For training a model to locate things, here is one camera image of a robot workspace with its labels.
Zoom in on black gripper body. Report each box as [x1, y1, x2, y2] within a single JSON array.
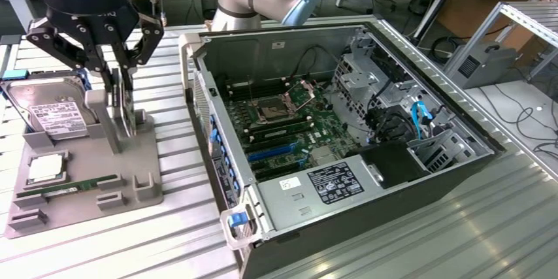
[[27, 0, 140, 46]]

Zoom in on green graphics card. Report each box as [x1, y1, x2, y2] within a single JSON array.
[[107, 68, 140, 149]]

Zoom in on hard disk with blue rails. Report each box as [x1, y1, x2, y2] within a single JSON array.
[[0, 69, 99, 141]]

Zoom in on RAM slot with white clips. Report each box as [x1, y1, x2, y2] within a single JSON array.
[[226, 77, 287, 92], [243, 118, 307, 135], [228, 82, 291, 99]]

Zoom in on silver socket cover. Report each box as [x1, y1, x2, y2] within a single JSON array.
[[282, 79, 318, 105]]

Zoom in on CPU socket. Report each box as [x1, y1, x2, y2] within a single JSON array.
[[252, 95, 302, 126]]

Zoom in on silver CPU chip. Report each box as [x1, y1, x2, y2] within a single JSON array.
[[27, 156, 65, 184]]

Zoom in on grey parts rack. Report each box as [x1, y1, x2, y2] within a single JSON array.
[[3, 89, 164, 240]]

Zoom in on RAM stick with white label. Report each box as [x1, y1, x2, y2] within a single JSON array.
[[247, 121, 314, 141]]

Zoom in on green RAM stick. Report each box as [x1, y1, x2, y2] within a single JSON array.
[[19, 174, 119, 197]]

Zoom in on long black expansion slot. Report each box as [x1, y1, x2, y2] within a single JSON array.
[[255, 158, 306, 176], [243, 137, 292, 155]]

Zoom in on blue expansion slot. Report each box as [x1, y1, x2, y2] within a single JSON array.
[[247, 143, 298, 163]]

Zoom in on tall metal disk bay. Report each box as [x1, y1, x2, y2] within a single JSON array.
[[332, 52, 380, 122]]

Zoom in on silver finned heatsink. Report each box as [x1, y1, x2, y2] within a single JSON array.
[[311, 148, 339, 164]]

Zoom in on black chair base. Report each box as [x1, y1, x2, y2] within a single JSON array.
[[334, 0, 398, 16]]

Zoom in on grey power supply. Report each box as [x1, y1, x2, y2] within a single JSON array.
[[246, 153, 387, 237]]

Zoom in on black stand pole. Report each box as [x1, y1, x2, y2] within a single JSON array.
[[411, 0, 471, 43]]

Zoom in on black plastic shroud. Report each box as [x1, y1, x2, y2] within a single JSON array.
[[346, 141, 432, 190]]

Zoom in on brown wooden cabinet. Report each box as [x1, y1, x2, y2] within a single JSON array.
[[435, 0, 538, 51]]

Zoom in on low metal disk bay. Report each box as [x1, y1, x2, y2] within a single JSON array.
[[407, 128, 479, 175]]

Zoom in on black open PC case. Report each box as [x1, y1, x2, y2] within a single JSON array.
[[179, 20, 506, 279]]

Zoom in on grey computer tower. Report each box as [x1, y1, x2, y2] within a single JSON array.
[[455, 43, 521, 90]]

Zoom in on thin black wire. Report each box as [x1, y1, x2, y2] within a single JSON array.
[[292, 46, 335, 77]]

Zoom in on black disk power wires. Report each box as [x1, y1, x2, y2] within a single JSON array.
[[363, 108, 415, 146]]

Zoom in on blue SATA wire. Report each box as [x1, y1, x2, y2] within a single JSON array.
[[408, 101, 432, 141]]

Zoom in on silver metal latch bracket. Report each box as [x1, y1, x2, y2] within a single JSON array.
[[364, 163, 386, 190]]

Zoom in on coiled black cable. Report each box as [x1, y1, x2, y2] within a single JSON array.
[[430, 36, 466, 64]]

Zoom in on aluminium profile frame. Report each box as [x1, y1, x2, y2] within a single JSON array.
[[442, 0, 558, 90]]

